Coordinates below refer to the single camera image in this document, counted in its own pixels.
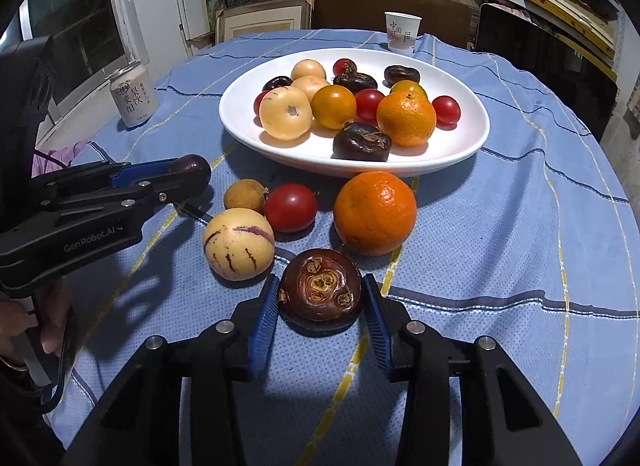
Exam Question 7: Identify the white beverage can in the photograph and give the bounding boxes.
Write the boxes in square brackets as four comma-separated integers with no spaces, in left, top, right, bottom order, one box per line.
[110,60,160,129]

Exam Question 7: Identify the dark water chestnut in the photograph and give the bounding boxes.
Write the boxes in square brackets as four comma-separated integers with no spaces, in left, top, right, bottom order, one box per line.
[332,122,392,163]
[333,71,378,95]
[278,248,362,325]
[384,65,421,88]

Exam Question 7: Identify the large orange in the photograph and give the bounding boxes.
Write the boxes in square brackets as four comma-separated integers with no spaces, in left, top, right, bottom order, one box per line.
[376,92,436,147]
[333,171,418,257]

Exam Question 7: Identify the blue checked tablecloth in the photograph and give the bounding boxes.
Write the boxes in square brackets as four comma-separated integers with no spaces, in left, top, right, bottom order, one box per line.
[49,30,639,465]

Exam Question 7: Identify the yellow-orange tomato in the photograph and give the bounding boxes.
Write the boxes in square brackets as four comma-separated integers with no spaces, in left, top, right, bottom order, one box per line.
[311,85,357,130]

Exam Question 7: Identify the cardboard box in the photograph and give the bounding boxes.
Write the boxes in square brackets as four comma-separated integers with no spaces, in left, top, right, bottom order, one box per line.
[215,0,314,44]

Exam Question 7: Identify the large orange front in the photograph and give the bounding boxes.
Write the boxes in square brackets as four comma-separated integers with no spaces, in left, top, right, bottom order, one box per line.
[333,171,418,257]

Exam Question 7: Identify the peach-coloured fruit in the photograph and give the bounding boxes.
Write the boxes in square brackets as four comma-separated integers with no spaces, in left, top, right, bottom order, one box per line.
[292,76,329,102]

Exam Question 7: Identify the white oval plate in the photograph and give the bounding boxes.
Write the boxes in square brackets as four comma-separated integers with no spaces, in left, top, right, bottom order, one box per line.
[219,48,490,177]

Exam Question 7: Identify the pink cloth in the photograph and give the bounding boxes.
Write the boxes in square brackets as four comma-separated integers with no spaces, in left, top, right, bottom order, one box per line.
[32,140,89,178]

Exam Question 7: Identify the left hand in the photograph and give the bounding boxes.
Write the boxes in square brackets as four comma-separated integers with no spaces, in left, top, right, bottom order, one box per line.
[0,279,70,363]

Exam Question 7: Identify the yellow tomato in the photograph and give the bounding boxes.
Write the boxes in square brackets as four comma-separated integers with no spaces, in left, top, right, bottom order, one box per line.
[390,79,428,100]

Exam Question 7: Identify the dark water chestnut front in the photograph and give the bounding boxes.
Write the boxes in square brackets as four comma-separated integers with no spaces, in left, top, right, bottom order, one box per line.
[278,248,362,325]

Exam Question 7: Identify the white paper cup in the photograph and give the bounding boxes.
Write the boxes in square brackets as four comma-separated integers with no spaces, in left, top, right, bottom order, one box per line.
[385,12,422,55]

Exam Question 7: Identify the striped pepino melon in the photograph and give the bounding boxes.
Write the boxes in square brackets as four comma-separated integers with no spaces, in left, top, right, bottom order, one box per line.
[202,208,276,282]

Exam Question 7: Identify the small brown longan fruit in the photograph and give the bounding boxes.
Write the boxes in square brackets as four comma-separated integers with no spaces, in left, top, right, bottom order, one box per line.
[224,179,269,215]

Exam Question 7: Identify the small red tomato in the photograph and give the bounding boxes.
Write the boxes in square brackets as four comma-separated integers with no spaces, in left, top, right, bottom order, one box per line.
[432,95,461,127]

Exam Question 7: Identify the pale yellow round fruit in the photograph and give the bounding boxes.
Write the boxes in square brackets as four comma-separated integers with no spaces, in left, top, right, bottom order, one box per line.
[258,86,314,141]

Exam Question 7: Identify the small dark plum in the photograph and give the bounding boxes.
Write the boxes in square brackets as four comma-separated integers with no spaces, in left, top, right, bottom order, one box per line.
[262,76,293,92]

